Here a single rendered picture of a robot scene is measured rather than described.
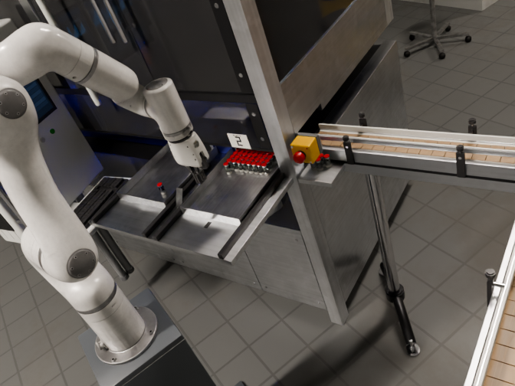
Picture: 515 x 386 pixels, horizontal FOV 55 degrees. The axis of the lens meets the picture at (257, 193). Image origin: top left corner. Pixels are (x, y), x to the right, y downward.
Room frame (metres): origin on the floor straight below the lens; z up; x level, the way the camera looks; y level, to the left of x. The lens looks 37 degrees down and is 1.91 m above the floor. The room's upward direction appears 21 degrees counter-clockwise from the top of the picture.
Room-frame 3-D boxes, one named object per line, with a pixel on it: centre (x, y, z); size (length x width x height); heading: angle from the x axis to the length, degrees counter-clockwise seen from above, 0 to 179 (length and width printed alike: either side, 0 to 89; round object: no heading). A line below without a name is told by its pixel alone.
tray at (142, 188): (1.67, 0.30, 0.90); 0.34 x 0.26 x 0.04; 135
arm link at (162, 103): (1.25, 0.15, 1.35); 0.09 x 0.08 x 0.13; 37
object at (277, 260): (2.44, 0.23, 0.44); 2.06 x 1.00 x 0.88; 45
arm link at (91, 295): (1.01, 0.52, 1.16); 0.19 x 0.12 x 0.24; 37
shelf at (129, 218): (1.51, 0.23, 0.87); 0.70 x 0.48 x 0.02; 45
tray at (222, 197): (1.43, 0.06, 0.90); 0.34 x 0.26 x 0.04; 135
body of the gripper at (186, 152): (1.25, 0.14, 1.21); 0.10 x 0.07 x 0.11; 45
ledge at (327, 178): (1.36, -0.24, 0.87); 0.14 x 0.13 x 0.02; 135
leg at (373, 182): (1.34, -0.40, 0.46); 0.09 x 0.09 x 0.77; 45
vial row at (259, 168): (1.50, 0.00, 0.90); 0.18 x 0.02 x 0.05; 45
